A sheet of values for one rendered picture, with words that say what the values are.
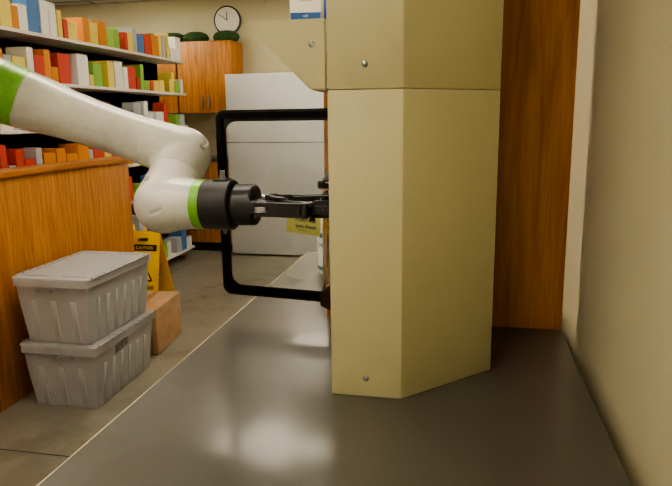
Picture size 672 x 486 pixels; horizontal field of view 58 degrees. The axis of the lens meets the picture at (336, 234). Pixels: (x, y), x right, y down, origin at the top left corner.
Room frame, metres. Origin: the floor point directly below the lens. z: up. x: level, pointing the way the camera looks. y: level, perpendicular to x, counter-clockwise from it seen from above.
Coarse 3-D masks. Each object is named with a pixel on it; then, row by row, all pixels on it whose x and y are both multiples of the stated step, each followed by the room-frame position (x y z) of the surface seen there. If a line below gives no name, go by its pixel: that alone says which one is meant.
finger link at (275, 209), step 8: (272, 208) 1.02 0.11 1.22; (280, 208) 1.01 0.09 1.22; (288, 208) 1.01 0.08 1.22; (296, 208) 1.00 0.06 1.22; (304, 208) 1.00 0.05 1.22; (256, 216) 1.03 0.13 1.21; (264, 216) 1.03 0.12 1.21; (272, 216) 1.02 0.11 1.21; (280, 216) 1.01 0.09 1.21; (288, 216) 1.01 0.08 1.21; (296, 216) 1.00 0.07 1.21; (304, 216) 1.00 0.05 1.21
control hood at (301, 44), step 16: (256, 32) 0.93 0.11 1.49; (272, 32) 0.92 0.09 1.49; (288, 32) 0.92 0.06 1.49; (304, 32) 0.91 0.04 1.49; (320, 32) 0.91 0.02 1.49; (272, 48) 0.92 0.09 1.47; (288, 48) 0.92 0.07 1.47; (304, 48) 0.91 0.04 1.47; (320, 48) 0.91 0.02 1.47; (288, 64) 0.92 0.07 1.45; (304, 64) 0.91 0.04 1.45; (320, 64) 0.91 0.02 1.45; (304, 80) 0.91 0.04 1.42; (320, 80) 0.91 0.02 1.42
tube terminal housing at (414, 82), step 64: (384, 0) 0.89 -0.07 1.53; (448, 0) 0.93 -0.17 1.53; (384, 64) 0.89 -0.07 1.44; (448, 64) 0.93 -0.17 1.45; (384, 128) 0.89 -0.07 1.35; (448, 128) 0.93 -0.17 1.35; (384, 192) 0.89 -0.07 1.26; (448, 192) 0.93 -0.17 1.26; (384, 256) 0.89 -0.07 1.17; (448, 256) 0.94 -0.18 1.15; (384, 320) 0.89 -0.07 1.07; (448, 320) 0.94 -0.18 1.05; (384, 384) 0.89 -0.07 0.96
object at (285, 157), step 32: (256, 128) 1.28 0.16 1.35; (288, 128) 1.26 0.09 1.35; (320, 128) 1.23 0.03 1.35; (256, 160) 1.28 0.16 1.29; (288, 160) 1.26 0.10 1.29; (320, 160) 1.23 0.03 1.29; (288, 192) 1.26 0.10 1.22; (320, 192) 1.23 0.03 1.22; (288, 224) 1.26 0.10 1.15; (320, 224) 1.24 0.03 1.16; (256, 256) 1.28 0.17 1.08; (288, 256) 1.26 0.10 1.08; (320, 256) 1.24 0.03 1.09; (288, 288) 1.26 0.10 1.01; (320, 288) 1.24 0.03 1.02
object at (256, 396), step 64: (256, 320) 1.27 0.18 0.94; (320, 320) 1.27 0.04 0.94; (192, 384) 0.95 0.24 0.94; (256, 384) 0.95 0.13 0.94; (320, 384) 0.94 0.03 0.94; (448, 384) 0.94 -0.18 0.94; (512, 384) 0.93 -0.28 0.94; (576, 384) 0.93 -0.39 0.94; (128, 448) 0.75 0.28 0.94; (192, 448) 0.75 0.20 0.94; (256, 448) 0.75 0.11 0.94; (320, 448) 0.74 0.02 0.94; (384, 448) 0.74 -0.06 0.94; (448, 448) 0.74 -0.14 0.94; (512, 448) 0.74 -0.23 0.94; (576, 448) 0.74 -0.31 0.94
